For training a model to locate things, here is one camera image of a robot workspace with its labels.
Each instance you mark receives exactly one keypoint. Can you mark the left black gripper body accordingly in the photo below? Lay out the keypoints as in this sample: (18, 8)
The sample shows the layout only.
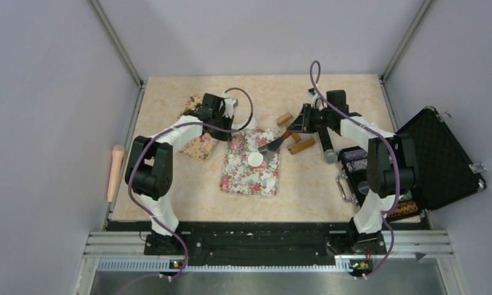
(222, 121)

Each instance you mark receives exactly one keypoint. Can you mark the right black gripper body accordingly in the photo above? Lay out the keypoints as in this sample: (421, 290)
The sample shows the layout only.
(313, 118)

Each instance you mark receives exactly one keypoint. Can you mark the wooden double-ended rolling pin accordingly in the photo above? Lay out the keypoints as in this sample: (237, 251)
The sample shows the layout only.
(300, 144)

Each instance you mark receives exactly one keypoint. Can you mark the white dough piece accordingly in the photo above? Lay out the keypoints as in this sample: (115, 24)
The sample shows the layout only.
(248, 124)

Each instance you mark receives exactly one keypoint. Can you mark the round cut dough wrapper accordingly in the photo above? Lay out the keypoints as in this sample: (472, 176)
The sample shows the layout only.
(255, 159)

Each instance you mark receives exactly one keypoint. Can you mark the metal scraper with red handle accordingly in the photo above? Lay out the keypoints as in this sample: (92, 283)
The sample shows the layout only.
(273, 146)

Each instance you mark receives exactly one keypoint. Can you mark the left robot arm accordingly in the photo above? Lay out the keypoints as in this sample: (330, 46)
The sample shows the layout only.
(149, 172)

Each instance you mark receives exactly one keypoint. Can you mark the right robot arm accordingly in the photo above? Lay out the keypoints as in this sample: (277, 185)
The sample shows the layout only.
(391, 159)

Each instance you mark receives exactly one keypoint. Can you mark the black ridged rolling stick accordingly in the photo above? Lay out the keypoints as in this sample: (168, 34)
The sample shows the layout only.
(325, 141)

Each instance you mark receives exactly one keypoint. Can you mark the yellow floral cloth pad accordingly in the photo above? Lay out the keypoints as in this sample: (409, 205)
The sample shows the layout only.
(201, 147)

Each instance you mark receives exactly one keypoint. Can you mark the grey round knob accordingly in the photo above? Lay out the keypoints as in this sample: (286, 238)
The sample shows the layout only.
(330, 156)

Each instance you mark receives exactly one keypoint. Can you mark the open black poker chip case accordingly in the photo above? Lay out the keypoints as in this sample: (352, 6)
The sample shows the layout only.
(445, 169)

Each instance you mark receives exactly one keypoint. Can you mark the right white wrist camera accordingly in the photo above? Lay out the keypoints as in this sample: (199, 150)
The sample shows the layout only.
(316, 101)

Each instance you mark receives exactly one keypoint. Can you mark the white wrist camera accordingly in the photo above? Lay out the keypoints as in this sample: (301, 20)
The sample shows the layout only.
(316, 101)
(230, 106)

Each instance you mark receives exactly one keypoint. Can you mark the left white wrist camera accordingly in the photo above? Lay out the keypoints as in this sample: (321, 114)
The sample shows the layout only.
(230, 106)

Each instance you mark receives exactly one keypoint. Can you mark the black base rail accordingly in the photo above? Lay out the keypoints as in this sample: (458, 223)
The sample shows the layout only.
(259, 247)

